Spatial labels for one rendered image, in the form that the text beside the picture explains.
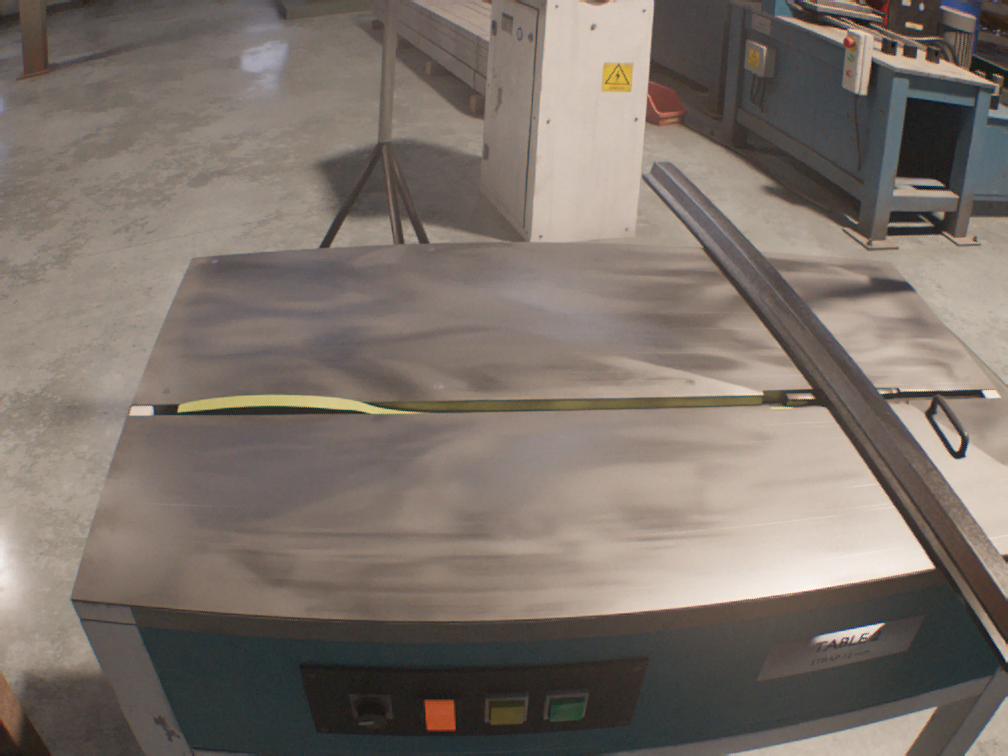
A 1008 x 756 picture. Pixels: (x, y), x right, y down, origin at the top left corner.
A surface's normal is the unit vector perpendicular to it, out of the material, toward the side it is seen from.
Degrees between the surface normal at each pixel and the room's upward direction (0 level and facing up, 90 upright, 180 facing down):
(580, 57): 90
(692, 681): 90
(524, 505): 0
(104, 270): 0
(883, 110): 90
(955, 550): 75
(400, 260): 0
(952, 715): 90
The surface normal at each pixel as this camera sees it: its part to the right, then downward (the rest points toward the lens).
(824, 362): -0.93, -0.14
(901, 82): 0.35, 0.53
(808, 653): 0.12, 0.55
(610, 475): 0.06, -0.84
